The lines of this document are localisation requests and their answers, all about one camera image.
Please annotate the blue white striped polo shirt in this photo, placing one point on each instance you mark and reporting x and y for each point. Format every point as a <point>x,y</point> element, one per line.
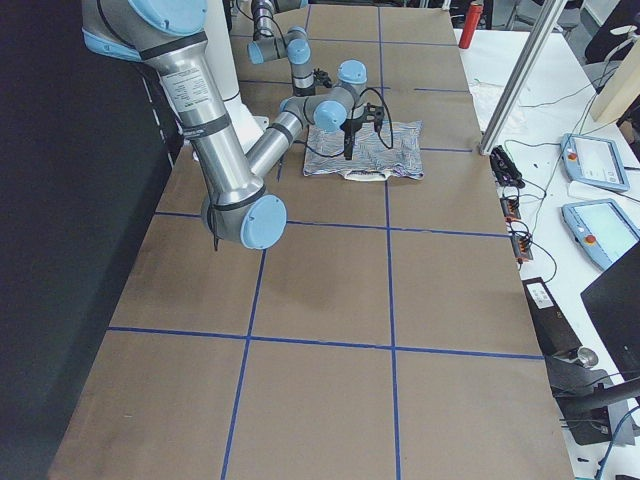
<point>374,157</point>

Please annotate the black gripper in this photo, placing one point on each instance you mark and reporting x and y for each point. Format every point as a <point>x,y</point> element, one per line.
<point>350,127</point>
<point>306,92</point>

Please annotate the black computer monitor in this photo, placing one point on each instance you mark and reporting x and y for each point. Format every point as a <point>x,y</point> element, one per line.
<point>612,303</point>

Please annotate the wooden board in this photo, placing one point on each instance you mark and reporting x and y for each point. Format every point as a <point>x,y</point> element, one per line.
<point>623,87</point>

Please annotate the aluminium camera mast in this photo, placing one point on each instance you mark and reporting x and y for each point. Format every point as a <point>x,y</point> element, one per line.
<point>542,28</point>

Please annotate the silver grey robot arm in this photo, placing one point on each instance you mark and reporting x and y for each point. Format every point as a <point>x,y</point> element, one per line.
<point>187,44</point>
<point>270,43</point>

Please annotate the orange black connector strip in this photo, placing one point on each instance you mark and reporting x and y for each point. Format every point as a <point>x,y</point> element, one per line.
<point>520,235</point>

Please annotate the black box with label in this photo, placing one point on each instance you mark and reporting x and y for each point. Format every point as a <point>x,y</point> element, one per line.
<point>554,333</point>

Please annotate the grey teach pendant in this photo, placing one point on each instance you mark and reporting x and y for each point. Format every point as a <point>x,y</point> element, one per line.
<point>602,228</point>
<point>594,161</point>

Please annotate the red cylinder bottle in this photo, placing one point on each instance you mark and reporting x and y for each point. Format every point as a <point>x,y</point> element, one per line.
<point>472,19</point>

